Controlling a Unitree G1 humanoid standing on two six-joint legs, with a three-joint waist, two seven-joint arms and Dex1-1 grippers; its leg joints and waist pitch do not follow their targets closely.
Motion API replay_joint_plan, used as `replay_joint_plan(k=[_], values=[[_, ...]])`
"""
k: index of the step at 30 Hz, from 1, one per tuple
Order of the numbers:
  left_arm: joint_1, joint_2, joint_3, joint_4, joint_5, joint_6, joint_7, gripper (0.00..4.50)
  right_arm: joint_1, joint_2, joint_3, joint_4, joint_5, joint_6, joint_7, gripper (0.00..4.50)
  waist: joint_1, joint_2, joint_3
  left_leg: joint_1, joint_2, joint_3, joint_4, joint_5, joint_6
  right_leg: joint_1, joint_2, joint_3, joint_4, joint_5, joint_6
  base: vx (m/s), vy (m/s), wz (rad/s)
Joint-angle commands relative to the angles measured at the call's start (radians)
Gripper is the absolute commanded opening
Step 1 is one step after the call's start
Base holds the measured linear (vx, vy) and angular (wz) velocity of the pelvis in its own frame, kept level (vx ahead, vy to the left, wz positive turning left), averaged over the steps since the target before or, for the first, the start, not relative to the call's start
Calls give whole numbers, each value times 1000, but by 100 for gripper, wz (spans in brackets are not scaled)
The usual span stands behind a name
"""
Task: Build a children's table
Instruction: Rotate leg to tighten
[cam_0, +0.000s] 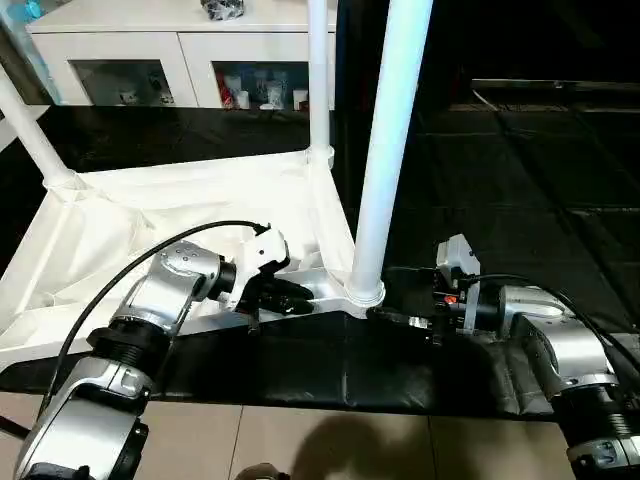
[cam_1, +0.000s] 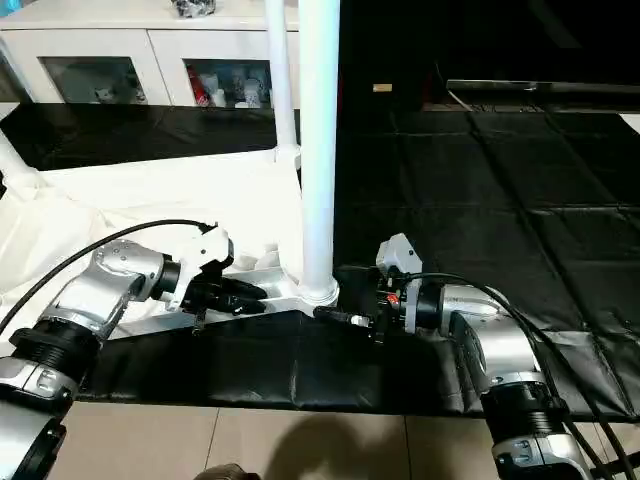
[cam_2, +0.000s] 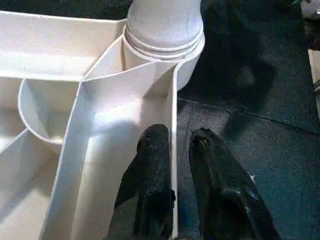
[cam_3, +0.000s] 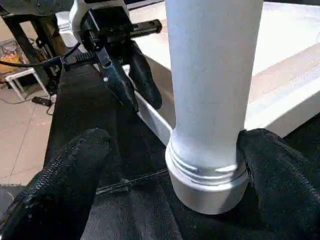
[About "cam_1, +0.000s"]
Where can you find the small yellow label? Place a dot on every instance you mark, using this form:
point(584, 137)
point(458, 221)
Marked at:
point(382, 88)

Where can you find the white plastic table top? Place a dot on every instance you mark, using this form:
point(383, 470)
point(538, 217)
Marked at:
point(150, 210)

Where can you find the black work mat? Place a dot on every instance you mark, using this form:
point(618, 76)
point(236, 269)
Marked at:
point(300, 370)

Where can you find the grey bundle of small items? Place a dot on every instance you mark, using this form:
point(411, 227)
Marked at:
point(195, 8)

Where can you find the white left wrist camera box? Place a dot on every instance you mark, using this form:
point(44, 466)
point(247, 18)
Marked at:
point(205, 258)

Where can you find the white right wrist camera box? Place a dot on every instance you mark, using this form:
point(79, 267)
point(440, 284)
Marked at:
point(400, 255)

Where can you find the light blue plastic item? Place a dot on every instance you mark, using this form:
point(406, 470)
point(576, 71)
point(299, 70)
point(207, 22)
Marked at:
point(8, 6)

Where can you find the dark low furniture silver edge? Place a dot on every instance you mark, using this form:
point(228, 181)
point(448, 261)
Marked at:
point(545, 92)

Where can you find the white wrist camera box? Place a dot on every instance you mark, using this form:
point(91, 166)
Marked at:
point(205, 258)
point(400, 255)

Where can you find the white cabinet with glass doors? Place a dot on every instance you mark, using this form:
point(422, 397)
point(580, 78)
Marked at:
point(130, 50)

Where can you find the crumpled black plastic sheet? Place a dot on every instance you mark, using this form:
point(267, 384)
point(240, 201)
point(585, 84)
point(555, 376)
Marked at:
point(520, 220)

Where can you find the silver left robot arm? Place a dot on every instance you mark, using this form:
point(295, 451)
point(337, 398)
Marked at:
point(80, 310)

